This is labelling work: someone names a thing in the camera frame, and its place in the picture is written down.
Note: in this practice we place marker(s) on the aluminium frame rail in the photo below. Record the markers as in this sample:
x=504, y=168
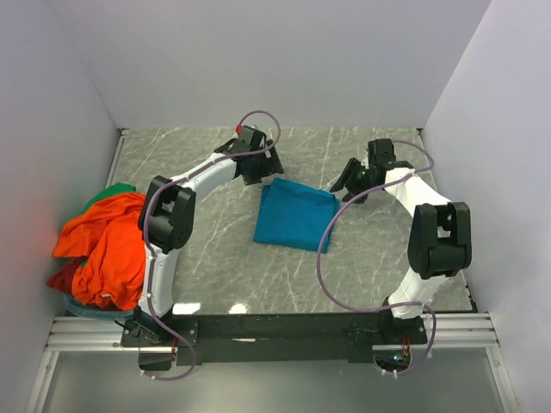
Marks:
x=453, y=331

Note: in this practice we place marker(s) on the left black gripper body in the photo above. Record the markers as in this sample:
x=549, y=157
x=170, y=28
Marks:
x=263, y=168

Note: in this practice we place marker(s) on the green t shirt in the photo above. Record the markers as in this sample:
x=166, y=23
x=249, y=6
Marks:
x=112, y=190

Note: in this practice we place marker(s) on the clear blue plastic basket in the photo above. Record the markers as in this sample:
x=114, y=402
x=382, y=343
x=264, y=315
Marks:
x=78, y=309

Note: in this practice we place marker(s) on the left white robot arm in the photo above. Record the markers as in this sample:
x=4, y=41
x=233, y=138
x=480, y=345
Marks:
x=168, y=215

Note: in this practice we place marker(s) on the orange t shirt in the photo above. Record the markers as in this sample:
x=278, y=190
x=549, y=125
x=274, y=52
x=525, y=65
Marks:
x=108, y=236

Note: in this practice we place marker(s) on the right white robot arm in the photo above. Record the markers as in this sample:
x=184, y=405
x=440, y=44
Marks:
x=439, y=244

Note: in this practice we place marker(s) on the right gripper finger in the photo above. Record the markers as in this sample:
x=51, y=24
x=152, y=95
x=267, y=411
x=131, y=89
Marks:
x=350, y=168
x=356, y=196

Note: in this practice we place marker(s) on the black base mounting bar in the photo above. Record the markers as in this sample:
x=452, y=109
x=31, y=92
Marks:
x=199, y=339

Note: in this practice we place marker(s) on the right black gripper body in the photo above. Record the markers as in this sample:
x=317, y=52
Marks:
x=362, y=180

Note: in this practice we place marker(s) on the blue t shirt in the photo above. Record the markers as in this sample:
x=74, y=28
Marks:
x=294, y=215

